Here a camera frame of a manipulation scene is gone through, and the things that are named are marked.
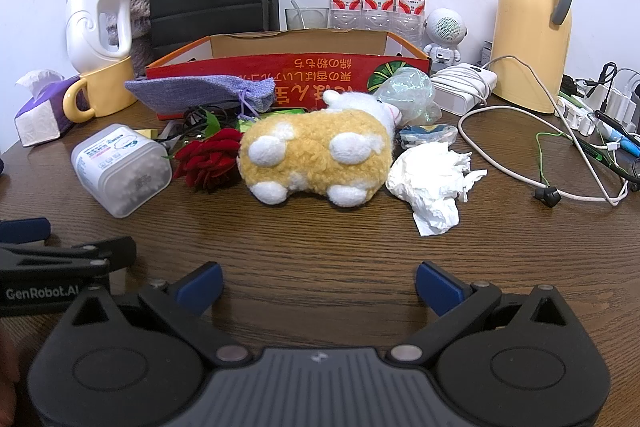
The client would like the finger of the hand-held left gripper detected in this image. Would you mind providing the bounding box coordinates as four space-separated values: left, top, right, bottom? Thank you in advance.
0 218 52 245
0 236 137 283

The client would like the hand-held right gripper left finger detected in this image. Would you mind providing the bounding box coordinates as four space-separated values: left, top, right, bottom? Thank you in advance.
62 261 253 367

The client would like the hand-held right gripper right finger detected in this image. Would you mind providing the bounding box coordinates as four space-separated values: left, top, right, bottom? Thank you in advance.
385 261 581 365

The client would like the clear cotton swab box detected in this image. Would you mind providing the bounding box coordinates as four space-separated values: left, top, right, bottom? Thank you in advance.
71 123 173 219

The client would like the white tissue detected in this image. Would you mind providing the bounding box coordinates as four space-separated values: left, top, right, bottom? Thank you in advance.
386 142 488 237

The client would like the red fabric rose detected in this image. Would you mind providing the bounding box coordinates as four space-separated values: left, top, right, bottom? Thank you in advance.
172 109 243 192

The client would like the blue patterned packet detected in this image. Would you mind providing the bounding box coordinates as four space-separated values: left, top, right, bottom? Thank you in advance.
397 123 458 150

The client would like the green packet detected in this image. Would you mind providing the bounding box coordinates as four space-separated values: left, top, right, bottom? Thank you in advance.
237 107 308 132

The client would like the black cable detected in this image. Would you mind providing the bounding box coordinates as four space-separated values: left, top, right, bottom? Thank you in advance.
165 104 241 142

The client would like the yellow and white plush toy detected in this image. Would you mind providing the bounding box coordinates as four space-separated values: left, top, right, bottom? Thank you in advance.
236 90 403 208

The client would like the purple drawstring pouch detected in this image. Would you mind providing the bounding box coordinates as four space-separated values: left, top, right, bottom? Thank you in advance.
124 74 276 115

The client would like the iridescent plastic bag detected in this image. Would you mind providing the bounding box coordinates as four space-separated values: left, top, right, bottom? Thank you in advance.
372 68 443 125

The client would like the red cardboard box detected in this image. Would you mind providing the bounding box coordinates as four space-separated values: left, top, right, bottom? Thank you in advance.
145 29 432 120

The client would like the purple tissue pack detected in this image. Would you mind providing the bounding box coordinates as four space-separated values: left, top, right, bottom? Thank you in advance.
14 68 83 148

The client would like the yellow mug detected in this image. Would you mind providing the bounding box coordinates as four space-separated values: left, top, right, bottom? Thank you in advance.
62 56 138 124

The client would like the white detergent bottle vase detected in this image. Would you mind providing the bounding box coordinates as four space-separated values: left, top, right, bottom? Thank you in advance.
65 0 133 75

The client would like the blue pen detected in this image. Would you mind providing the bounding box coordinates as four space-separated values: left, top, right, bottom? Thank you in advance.
592 109 640 158

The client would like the white power strip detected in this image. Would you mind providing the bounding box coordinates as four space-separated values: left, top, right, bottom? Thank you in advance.
557 72 640 138

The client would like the white robot-shaped speaker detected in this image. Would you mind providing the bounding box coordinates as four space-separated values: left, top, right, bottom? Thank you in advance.
424 8 468 65

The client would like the yellow thermos jug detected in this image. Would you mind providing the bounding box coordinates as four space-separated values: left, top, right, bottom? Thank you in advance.
490 0 576 115

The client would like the glass cup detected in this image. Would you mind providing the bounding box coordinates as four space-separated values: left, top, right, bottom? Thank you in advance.
285 7 331 31

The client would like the green wire earphone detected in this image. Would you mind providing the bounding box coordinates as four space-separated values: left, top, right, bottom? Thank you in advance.
534 129 640 208

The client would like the white power bank with cable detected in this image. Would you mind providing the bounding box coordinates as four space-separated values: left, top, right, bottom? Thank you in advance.
457 55 631 206

